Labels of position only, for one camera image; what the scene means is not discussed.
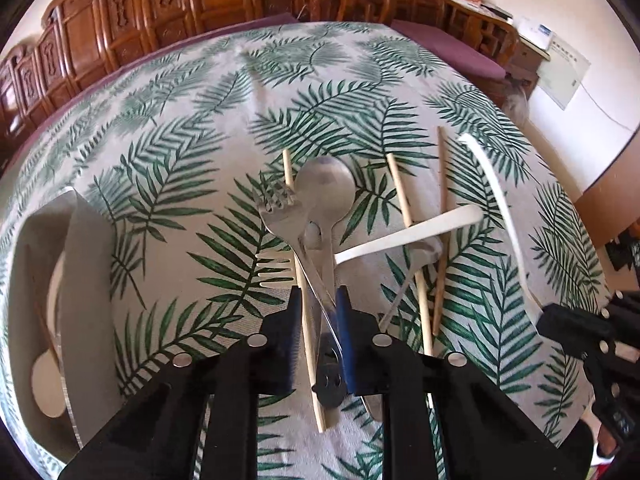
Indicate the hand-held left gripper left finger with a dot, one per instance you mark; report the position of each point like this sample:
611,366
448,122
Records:
295,330

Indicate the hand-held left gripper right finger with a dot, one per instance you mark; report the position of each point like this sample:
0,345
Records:
344,330

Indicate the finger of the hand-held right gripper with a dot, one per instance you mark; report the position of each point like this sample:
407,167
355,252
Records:
575,327
612,395

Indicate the metal fork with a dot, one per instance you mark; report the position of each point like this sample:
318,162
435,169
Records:
280,222

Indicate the large metal spoon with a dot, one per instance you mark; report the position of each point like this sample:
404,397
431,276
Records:
325,185

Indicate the white plastic knife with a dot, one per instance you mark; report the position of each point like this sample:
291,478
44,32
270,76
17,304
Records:
500,187

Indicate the dark brown wooden chopstick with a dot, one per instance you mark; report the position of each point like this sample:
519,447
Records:
443,180

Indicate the grey cutlery tray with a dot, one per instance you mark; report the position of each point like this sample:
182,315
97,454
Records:
90,285

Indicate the light bamboo chopstick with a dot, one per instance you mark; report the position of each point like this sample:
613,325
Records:
397,187
318,412

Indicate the small metal spoon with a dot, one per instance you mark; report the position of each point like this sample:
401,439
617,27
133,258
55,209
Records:
425,252

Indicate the white plastic fork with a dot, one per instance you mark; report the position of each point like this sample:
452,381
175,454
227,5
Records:
425,230

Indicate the leaf print tablecloth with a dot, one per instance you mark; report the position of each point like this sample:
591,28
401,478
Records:
200,160

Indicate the clear plastic bag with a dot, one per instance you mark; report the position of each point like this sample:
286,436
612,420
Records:
515,102

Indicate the white paper sheet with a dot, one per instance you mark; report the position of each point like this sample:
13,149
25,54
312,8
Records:
562,75

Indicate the beige spoon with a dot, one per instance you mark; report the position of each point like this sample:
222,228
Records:
47,390

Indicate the wooden bedside cabinet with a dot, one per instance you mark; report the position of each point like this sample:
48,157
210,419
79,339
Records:
525,65

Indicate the white box with blue print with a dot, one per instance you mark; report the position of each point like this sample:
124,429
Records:
536,32

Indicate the short carved wooden sofa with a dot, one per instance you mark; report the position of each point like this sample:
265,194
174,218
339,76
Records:
480,35

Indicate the long purple seat cushion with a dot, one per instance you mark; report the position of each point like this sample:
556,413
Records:
45,120

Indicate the long carved wooden sofa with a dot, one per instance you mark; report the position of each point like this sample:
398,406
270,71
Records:
175,0

